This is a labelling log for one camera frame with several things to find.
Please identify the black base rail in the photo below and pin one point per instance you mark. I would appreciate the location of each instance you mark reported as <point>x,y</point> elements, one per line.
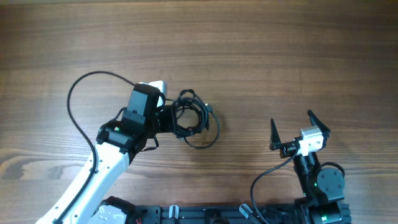
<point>274,213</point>

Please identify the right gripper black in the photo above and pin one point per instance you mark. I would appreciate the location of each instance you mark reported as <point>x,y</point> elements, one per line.
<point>288,148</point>

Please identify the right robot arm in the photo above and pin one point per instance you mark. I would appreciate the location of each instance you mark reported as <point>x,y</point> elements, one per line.
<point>322,183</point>

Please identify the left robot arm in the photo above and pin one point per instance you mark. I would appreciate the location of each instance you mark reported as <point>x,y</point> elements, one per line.
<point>117,143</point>

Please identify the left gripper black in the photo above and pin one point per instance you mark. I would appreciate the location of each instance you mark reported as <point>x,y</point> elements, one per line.
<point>168,112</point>

